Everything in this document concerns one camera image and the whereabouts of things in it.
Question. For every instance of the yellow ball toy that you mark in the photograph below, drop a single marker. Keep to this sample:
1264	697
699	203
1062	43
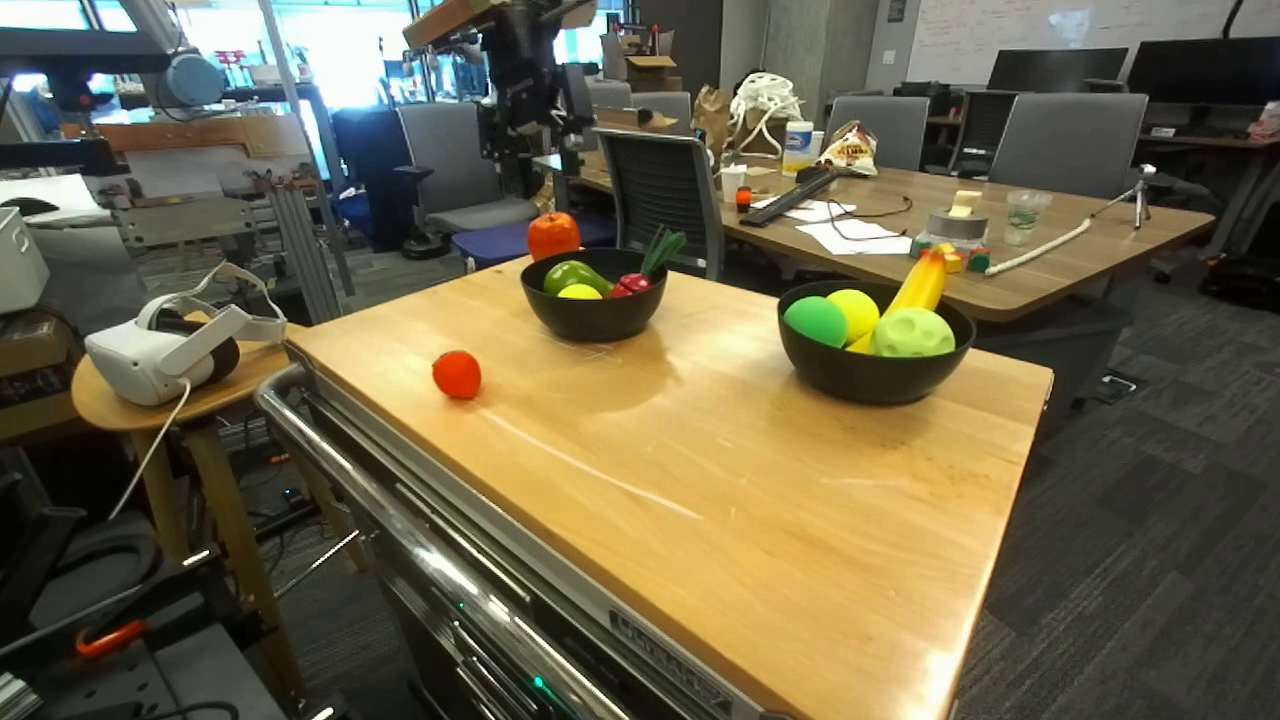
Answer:
583	295
859	309

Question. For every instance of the white VR headset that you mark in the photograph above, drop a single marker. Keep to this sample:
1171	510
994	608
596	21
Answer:
161	353

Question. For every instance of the red tomato toy green top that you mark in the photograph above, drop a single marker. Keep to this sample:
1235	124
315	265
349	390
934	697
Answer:
456	376

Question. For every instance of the white plastic rod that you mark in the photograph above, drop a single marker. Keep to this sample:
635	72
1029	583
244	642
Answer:
1044	245

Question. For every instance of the black bowl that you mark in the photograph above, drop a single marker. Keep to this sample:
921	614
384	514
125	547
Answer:
593	322
867	382

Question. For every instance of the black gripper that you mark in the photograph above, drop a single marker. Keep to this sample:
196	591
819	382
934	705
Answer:
541	115

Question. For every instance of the grey office chair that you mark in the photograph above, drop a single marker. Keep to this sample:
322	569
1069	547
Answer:
880	124
455	160
1067	140

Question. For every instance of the clear plastic container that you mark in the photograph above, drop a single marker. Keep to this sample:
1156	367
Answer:
962	225

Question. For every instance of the orange apple toy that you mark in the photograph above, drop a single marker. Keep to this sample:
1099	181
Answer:
552	238

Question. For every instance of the green pepper toy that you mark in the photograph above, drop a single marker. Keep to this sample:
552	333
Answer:
568	274

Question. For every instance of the black computer monitor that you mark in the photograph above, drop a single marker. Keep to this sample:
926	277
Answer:
1200	68
1062	68

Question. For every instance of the light green dimpled ball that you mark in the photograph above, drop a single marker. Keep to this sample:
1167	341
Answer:
914	333

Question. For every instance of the white paper sheets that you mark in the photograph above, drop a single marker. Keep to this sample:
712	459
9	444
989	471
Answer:
862	238

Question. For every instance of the round wooden stool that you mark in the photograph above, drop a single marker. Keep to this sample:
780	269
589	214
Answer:
225	402

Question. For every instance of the yellow toy block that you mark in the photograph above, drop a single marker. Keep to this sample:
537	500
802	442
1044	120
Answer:
948	256

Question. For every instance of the green toy block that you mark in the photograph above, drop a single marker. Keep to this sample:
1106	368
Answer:
979	265

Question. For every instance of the yellow banana toy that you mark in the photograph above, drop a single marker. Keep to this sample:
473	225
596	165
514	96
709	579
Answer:
926	281

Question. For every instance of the black mesh office chair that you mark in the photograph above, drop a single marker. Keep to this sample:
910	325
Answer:
667	185

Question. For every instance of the red radish toy green leaves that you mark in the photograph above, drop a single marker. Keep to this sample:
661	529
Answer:
635	281

